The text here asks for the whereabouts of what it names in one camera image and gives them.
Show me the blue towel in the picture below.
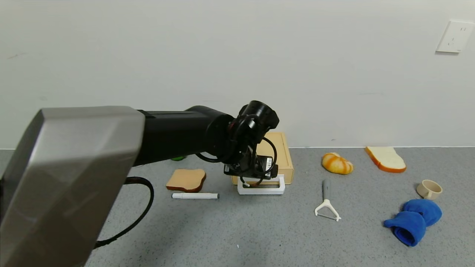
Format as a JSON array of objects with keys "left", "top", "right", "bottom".
[{"left": 384, "top": 199, "right": 443, "bottom": 247}]

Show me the orange striped bread roll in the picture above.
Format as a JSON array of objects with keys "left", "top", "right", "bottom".
[{"left": 321, "top": 152, "right": 354, "bottom": 175}]

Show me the yellow wooden drawer cabinet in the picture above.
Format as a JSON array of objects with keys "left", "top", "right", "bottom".
[{"left": 232, "top": 132, "right": 294, "bottom": 185}]

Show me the white wall socket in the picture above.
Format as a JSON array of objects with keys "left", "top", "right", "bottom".
[{"left": 436, "top": 20, "right": 475, "bottom": 53}]

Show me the white peeler with grey handle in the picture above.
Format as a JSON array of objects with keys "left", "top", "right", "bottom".
[{"left": 314, "top": 179, "right": 341, "bottom": 222}]

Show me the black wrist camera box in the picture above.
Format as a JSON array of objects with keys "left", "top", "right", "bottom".
[{"left": 256, "top": 155, "right": 278, "bottom": 175}]

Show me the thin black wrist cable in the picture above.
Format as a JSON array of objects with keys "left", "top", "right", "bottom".
[{"left": 196, "top": 136, "right": 278, "bottom": 187}]

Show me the beige cup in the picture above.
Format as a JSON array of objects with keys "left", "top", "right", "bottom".
[{"left": 416, "top": 179, "right": 443, "bottom": 200}]

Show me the thick black cable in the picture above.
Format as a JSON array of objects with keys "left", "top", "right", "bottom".
[{"left": 95, "top": 177, "right": 155, "bottom": 249}]

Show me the brown toast slice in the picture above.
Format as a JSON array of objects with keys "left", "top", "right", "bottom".
[{"left": 166, "top": 169, "right": 207, "bottom": 193}]

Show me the white marker pen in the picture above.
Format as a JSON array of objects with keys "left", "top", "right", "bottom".
[{"left": 172, "top": 192, "right": 220, "bottom": 200}]

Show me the white bread slice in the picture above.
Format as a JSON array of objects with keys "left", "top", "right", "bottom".
[{"left": 364, "top": 146, "right": 407, "bottom": 173}]

